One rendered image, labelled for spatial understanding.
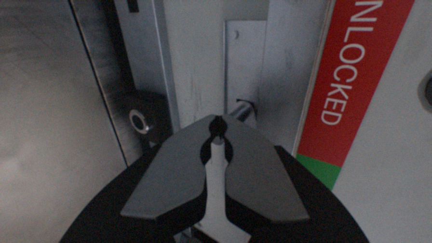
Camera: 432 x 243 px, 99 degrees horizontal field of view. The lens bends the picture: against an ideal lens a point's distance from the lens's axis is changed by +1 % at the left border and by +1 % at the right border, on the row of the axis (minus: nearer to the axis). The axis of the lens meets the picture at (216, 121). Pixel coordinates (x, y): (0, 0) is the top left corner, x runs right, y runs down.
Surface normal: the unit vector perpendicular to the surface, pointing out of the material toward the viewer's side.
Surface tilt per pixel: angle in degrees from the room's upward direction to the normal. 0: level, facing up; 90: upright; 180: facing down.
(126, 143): 0
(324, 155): 90
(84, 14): 0
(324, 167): 90
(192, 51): 90
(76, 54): 0
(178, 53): 90
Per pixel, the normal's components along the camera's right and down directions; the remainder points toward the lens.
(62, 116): 0.84, 0.25
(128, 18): -0.54, 0.43
